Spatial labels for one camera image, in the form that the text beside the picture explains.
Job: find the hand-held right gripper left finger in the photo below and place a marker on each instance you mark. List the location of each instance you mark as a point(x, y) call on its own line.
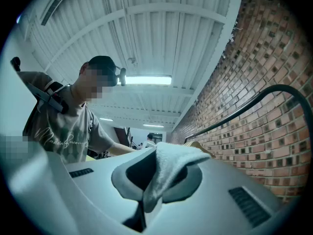
point(80, 199)

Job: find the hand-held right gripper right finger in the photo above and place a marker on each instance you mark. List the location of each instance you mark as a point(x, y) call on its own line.
point(215, 212)

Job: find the white towel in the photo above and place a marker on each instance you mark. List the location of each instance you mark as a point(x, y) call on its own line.
point(171, 160)

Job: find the black clothes rack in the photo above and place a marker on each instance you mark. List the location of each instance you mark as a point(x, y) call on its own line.
point(276, 87)

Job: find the person's left forearm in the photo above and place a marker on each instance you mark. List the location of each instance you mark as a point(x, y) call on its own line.
point(122, 148)

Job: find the row of wooden hangers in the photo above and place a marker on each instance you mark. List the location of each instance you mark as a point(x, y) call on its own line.
point(199, 144)

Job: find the person's beige t-shirt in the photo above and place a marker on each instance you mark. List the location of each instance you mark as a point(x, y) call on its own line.
point(61, 131)

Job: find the dark metal staircase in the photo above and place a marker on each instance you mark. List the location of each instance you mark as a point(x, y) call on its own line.
point(126, 136)

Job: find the long ceiling light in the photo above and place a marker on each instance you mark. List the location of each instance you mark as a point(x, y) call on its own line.
point(146, 79)
point(106, 119)
point(153, 125)

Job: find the person's head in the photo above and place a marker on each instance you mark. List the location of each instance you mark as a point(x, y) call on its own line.
point(95, 82)

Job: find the ceiling smoke detector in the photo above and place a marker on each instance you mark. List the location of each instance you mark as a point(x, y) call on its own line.
point(132, 60)

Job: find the ceiling air vent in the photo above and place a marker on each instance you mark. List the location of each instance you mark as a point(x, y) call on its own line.
point(56, 2)

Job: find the head-mounted camera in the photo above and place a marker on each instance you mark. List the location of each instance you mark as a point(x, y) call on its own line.
point(123, 78)

